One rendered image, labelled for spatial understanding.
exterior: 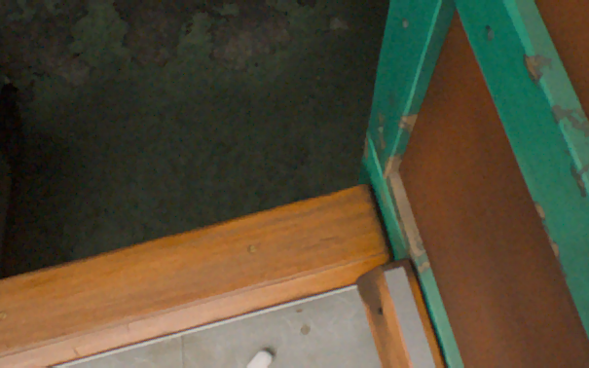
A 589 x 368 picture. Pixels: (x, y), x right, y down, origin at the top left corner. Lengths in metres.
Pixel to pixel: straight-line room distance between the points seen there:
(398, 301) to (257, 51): 1.20
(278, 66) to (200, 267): 1.03
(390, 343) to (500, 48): 0.42
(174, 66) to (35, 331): 1.09
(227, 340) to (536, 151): 0.55
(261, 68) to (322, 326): 1.07
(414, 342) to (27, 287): 0.47
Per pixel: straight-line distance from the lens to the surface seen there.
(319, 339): 0.79
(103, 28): 1.90
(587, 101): 0.30
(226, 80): 1.74
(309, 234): 0.78
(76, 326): 0.82
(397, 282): 0.68
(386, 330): 0.69
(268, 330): 0.79
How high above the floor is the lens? 1.53
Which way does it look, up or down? 72 degrees down
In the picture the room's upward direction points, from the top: 8 degrees counter-clockwise
